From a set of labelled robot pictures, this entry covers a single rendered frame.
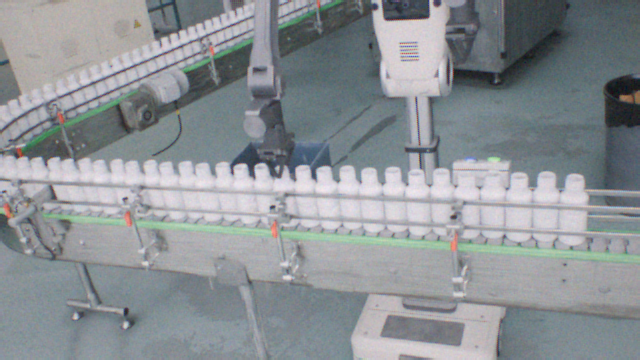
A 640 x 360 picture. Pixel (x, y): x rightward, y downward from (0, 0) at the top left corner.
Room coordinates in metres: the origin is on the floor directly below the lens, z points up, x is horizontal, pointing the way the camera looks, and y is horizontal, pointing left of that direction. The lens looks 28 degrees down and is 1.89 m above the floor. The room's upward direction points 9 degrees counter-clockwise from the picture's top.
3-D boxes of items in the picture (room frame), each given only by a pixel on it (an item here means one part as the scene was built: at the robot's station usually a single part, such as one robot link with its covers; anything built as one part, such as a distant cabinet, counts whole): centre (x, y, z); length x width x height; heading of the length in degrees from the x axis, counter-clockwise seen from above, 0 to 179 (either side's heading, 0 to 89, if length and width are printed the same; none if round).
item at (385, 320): (1.99, -0.39, 0.24); 0.68 x 0.53 x 0.41; 156
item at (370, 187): (1.40, -0.14, 1.08); 0.06 x 0.06 x 0.17
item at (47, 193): (1.76, 0.87, 0.96); 0.23 x 0.10 x 0.27; 156
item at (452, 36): (1.44, -0.39, 1.44); 0.07 x 0.07 x 0.09; 66
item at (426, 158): (2.00, -0.39, 0.74); 0.11 x 0.11 x 0.40; 66
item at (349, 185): (1.43, -0.09, 1.08); 0.06 x 0.06 x 0.17
